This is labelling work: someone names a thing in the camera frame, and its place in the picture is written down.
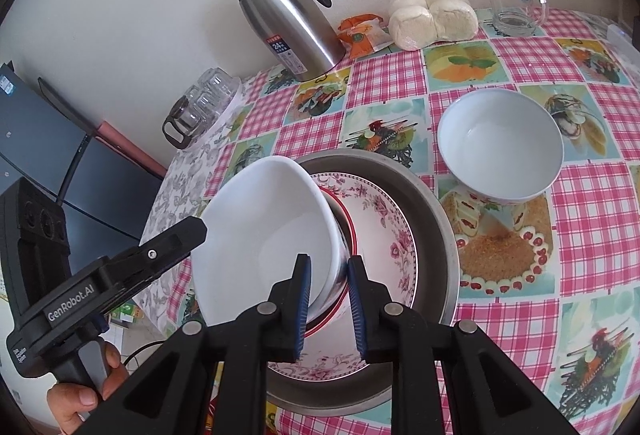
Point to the stainless steel round pan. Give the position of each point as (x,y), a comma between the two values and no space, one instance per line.
(436,293)

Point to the light blue floral bowl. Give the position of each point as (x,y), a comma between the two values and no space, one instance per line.
(501,145)

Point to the glass beer mug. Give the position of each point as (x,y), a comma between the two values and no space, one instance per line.
(518,18)

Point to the grey floral cloth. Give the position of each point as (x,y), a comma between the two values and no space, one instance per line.
(184,192)

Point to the orange snack packet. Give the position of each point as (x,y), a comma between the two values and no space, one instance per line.
(363,34)

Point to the floral rimmed round plate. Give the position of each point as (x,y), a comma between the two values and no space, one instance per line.
(384,240)

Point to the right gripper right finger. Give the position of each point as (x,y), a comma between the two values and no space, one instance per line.
(445,379)

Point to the checkered picture tablecloth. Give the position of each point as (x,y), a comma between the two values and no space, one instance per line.
(554,281)

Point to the bag of steamed buns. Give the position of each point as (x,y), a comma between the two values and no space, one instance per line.
(416,24)

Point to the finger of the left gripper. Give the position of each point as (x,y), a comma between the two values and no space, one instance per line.
(160,252)

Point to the person's left hand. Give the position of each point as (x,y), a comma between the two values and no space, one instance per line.
(68,401)

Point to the stainless steel thermos jug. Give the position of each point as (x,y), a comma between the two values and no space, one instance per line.
(297,33)

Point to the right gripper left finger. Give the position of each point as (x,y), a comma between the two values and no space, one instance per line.
(216,372)

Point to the white power strip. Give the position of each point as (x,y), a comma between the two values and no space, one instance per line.
(623,47)

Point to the white square bowl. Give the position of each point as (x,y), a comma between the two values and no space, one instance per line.
(257,224)

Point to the strawberry pattern bowl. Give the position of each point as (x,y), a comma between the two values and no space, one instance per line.
(348,230)

